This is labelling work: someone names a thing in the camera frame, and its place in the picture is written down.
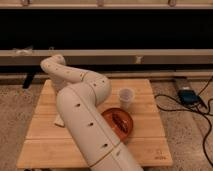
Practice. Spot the brown food in bowl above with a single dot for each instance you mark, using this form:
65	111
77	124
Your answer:
119	123

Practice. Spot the orange bowl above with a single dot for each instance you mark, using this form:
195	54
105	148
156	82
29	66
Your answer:
125	116

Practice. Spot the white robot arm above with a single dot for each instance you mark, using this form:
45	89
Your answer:
79	92

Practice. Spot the black power adapter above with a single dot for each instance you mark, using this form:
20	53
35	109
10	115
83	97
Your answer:
188	96

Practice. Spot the wooden table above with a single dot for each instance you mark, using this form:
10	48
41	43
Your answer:
49	146

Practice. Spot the clear plastic cup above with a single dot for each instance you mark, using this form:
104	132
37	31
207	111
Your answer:
126	97

